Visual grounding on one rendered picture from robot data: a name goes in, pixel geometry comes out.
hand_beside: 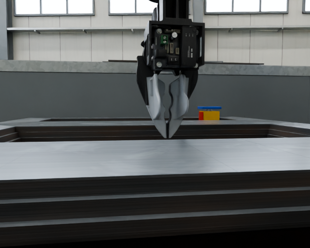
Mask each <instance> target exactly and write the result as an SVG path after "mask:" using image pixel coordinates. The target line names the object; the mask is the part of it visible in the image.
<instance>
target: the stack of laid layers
mask: <svg viewBox="0 0 310 248"><path fill-rule="evenodd" d="M59 121H152V118H144V119H49V120H45V121H42V122H59ZM295 137H310V129H305V128H297V127H289V126H281V125H273V124H226V125H180V126H179V128H178V129H177V131H176V132H175V133H174V135H173V136H172V137H171V138H164V137H163V136H162V135H161V134H160V132H159V131H158V130H157V128H156V126H155V125H128V126H30V127H12V128H8V129H3V130H0V143H5V142H63V141H121V140H179V139H237V138H295ZM299 227H310V171H290V172H262V173H233V174H205V175H176V176H147V177H119V178H116V177H115V178H90V179H62V180H33V181H5V182H0V247H8V246H23V245H38V244H54V243H69V242H84V241H100V240H115V239H130V238H145V237H161V236H176V235H191V234H207V233H222V232H237V231H252V230H268V229H284V228H299Z"/></svg>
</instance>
